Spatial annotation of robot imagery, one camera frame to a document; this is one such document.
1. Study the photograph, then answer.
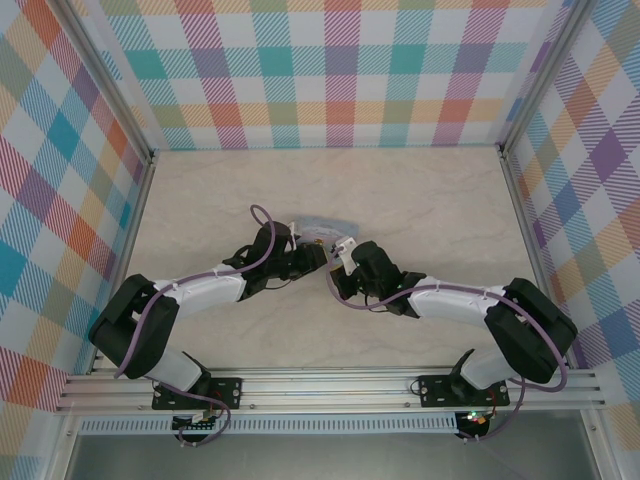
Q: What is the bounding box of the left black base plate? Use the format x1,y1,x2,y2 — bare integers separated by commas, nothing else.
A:
151,377,245,412

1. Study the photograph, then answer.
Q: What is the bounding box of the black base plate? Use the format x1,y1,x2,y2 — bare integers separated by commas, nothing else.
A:
416,372,512,409
151,377,245,412

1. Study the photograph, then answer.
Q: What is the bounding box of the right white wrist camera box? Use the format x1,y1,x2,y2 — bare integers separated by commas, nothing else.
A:
331,235,359,275

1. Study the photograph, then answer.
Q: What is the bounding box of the blue cartoon tin box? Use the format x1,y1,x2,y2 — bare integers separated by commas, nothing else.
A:
287,214,362,250

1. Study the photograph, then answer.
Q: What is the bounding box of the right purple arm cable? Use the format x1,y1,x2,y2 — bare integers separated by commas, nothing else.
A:
324,262,571,444

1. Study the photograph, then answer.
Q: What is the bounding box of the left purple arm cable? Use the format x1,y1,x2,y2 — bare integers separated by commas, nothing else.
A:
114,203,292,447

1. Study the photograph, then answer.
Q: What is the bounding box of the aluminium mounting rail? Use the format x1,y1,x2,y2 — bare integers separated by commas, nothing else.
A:
54,367,607,414

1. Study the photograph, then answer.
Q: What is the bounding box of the right lit circuit board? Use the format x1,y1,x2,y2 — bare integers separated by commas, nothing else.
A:
459,409,492,429

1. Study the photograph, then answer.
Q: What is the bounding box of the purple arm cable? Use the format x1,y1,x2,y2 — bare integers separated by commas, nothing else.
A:
114,203,292,447
324,262,571,444

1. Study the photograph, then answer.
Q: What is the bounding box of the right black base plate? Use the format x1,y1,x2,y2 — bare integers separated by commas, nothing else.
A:
416,372,512,409

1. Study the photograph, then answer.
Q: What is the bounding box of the white slotted cable duct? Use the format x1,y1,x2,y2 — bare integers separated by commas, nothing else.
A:
79,411,459,436

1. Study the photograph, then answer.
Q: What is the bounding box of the aluminium table side rail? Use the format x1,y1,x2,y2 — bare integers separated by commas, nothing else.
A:
498,143,575,370
87,149,159,376

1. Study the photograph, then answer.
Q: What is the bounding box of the aluminium frame post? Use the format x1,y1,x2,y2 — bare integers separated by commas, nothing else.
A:
498,0,599,154
62,0,157,162

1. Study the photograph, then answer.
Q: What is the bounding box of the left green circuit board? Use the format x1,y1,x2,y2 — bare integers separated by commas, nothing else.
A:
172,412,222,433

